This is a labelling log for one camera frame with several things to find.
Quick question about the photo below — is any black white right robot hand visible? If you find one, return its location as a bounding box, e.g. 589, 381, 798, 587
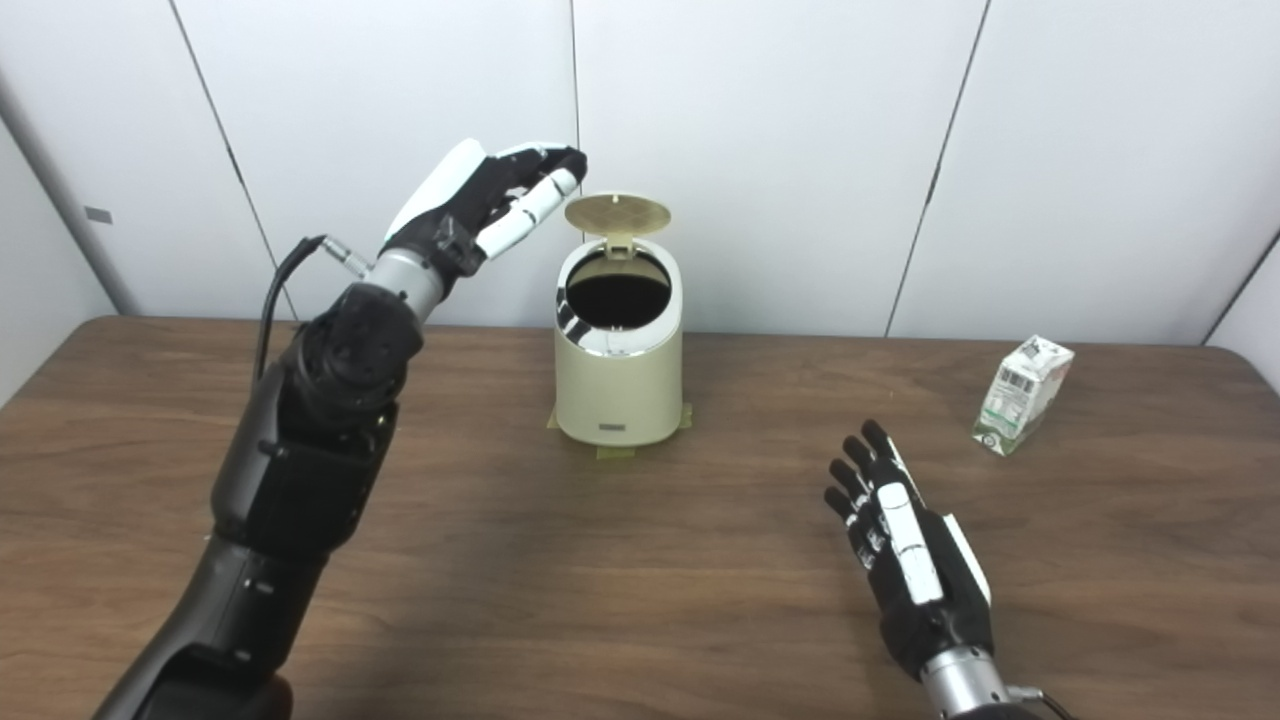
824, 419, 996, 683

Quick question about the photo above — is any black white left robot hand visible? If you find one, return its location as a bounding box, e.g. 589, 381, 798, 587
380, 138, 589, 301

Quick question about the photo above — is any round cream bin lid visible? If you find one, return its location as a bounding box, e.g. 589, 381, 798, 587
564, 193, 672, 261

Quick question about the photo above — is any small green white milk carton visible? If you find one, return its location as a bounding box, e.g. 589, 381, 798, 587
972, 335, 1076, 458

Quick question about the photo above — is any cream-colored trash bin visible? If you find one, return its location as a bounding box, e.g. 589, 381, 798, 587
553, 237, 686, 448

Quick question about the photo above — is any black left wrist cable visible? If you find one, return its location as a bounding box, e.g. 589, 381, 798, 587
255, 235, 373, 381

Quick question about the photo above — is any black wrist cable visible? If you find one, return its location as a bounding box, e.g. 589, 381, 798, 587
255, 235, 373, 381
1005, 685, 1076, 720

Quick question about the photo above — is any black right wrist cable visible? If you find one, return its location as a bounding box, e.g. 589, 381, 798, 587
1005, 685, 1076, 720

